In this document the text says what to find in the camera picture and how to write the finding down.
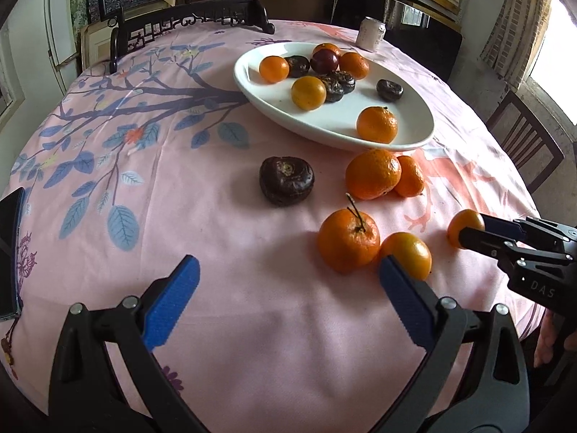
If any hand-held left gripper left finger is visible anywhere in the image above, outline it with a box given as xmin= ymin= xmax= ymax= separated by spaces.
xmin=49 ymin=255 xmax=208 ymax=433

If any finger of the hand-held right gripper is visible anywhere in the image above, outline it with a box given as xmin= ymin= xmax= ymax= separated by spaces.
xmin=457 ymin=227 xmax=573 ymax=267
xmin=480 ymin=213 xmax=569 ymax=242

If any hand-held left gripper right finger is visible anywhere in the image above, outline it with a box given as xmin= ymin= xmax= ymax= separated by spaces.
xmin=379 ymin=255 xmax=530 ymax=433

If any smooth yellow orange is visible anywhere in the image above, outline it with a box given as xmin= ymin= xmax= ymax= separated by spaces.
xmin=379 ymin=232 xmax=432 ymax=281
xmin=291 ymin=76 xmax=327 ymax=111

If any large stemmed orange mandarin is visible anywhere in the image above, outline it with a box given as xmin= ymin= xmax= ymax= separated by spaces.
xmin=317 ymin=193 xmax=382 ymax=274

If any large dark water chestnut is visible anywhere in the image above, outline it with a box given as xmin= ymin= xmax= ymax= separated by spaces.
xmin=259 ymin=156 xmax=315 ymax=207

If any white oval plate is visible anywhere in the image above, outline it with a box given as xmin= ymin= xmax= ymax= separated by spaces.
xmin=233 ymin=42 xmax=435 ymax=152

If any dark red plum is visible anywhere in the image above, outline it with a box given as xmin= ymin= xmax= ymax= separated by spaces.
xmin=310 ymin=49 xmax=340 ymax=75

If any person's right hand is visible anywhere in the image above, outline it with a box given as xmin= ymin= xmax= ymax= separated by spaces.
xmin=534 ymin=311 xmax=577 ymax=364

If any dark wooden slatted chair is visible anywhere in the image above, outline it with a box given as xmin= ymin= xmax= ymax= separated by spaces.
xmin=487 ymin=91 xmax=565 ymax=194

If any red beaded phone charm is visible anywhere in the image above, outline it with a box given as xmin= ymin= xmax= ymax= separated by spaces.
xmin=0 ymin=318 xmax=21 ymax=380

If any black smartphone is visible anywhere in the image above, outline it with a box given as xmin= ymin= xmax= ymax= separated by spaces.
xmin=0 ymin=188 xmax=25 ymax=321

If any bright window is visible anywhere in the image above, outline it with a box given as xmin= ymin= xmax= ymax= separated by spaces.
xmin=527 ymin=0 xmax=577 ymax=100

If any beige patterned curtain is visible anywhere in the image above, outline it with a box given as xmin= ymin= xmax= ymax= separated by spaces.
xmin=480 ymin=0 xmax=557 ymax=86

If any pale drink can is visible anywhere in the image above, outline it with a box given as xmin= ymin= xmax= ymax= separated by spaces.
xmin=356 ymin=17 xmax=387 ymax=52

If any dark carved wooden chair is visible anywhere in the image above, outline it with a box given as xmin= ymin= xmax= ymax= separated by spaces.
xmin=97 ymin=0 xmax=276 ymax=73

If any white door panel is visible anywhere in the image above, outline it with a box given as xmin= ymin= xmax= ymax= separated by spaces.
xmin=45 ymin=0 xmax=84 ymax=68

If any white wall frame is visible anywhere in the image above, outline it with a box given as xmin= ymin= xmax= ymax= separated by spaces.
xmin=0 ymin=25 xmax=25 ymax=120

